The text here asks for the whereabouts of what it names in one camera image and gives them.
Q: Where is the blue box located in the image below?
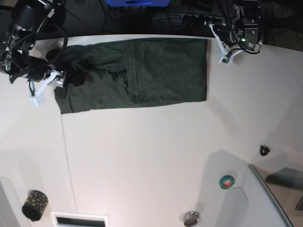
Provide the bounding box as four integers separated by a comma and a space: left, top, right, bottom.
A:
105, 0, 170, 7

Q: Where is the white power strip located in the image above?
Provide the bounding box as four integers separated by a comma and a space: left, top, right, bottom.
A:
168, 13, 227, 26

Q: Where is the green tape roll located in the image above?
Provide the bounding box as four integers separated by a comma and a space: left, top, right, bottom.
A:
219, 175, 235, 190

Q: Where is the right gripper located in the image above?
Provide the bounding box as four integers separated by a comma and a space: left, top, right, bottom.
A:
9, 56, 67, 87

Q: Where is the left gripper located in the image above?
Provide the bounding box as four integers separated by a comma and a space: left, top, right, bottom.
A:
219, 25, 244, 50

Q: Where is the round metal tin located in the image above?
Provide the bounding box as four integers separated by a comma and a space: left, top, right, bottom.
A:
183, 211, 200, 227

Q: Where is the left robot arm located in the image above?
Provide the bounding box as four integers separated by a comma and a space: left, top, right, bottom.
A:
216, 0, 263, 54

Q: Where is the small black clip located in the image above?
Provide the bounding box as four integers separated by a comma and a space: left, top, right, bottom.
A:
259, 145, 271, 157

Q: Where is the black gold dotted cup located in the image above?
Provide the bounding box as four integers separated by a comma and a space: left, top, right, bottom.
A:
22, 190, 48, 222

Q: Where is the white slotted tray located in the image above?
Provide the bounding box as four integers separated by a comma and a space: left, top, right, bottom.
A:
51, 212, 109, 227

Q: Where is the dark green t-shirt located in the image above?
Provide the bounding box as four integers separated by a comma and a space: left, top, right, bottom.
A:
54, 38, 208, 114

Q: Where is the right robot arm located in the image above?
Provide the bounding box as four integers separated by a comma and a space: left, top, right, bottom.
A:
0, 0, 68, 84

